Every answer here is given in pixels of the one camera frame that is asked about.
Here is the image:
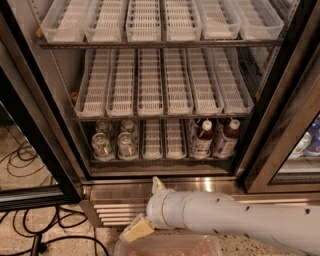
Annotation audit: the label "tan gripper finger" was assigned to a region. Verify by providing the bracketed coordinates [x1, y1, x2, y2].
[152, 176, 165, 194]
[119, 214, 154, 242]

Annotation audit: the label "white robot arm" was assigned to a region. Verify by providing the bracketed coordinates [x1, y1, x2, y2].
[120, 177, 320, 256]

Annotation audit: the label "steel fridge vent grille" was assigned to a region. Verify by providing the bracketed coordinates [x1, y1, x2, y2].
[93, 198, 320, 227]

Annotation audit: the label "shelf tray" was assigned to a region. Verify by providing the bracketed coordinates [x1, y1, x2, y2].
[84, 0, 127, 43]
[211, 48, 254, 114]
[41, 0, 90, 43]
[187, 49, 224, 116]
[126, 0, 161, 42]
[163, 48, 194, 115]
[233, 0, 284, 40]
[196, 0, 241, 40]
[137, 49, 163, 116]
[164, 0, 202, 42]
[106, 49, 135, 117]
[165, 119, 187, 159]
[75, 49, 111, 118]
[143, 120, 163, 160]

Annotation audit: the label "open fridge door left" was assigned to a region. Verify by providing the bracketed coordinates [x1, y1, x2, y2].
[0, 14, 82, 212]

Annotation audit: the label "right glass fridge door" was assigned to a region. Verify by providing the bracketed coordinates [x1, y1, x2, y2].
[236, 0, 320, 194]

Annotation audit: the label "white can behind door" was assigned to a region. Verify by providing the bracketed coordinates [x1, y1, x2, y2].
[289, 132, 312, 159]

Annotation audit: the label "blue can behind door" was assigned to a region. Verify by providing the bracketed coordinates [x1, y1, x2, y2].
[304, 115, 320, 157]

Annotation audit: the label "clear plastic bin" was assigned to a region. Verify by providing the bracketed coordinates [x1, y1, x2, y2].
[114, 235, 223, 256]

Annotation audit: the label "left brown tea bottle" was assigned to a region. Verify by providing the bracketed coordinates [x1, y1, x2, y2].
[190, 119, 214, 159]

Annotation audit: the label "brown tea bottle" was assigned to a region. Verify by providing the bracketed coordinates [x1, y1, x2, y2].
[213, 119, 240, 159]
[190, 119, 214, 159]

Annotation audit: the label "right brown tea bottle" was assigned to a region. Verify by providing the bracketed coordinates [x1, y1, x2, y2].
[213, 119, 240, 159]

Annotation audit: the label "black floor cables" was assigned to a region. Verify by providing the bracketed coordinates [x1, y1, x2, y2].
[0, 126, 109, 256]

